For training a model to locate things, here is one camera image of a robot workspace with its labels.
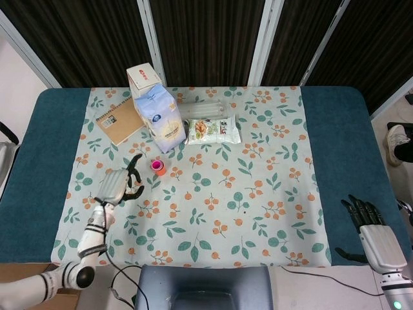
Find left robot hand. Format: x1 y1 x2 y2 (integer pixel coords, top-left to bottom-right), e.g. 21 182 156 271
96 154 145 205

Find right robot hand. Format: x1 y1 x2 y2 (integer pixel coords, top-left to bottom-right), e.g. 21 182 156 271
334 194 408 274

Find orange plastic cup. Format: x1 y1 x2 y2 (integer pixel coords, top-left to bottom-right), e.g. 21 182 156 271
150 160 167 176

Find brown spiral notebook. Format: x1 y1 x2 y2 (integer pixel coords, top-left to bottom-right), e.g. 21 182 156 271
96 98 146 146

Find lilac flour bag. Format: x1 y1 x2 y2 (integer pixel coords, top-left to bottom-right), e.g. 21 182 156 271
134 84 187 154

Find teal table cover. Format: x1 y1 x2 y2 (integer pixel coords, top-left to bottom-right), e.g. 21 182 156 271
0 86 398 269

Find floral fruit print tablecloth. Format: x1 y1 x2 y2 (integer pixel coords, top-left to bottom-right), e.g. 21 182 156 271
51 85 333 269

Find white sneaker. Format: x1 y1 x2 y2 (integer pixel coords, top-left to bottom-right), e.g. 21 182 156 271
385 125 411 167

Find grey chair black armrest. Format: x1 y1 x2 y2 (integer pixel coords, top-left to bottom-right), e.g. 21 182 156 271
0 121 20 192

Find white red cardboard carton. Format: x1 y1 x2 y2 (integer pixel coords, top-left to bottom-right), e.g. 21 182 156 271
126 63 164 101

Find silver nut snack packet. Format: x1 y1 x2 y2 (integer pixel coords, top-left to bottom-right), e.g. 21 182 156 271
184 113 242 145

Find clear air cushion packaging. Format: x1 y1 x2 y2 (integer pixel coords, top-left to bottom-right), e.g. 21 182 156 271
177 99 228 119

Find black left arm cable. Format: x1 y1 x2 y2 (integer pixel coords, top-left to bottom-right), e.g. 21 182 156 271
96 197 143 307

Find black floor cable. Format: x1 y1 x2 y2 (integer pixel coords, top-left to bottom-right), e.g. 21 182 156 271
279 266 385 297

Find dark folding screen white frame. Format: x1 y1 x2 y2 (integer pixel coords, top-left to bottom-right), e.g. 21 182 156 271
0 0 413 117

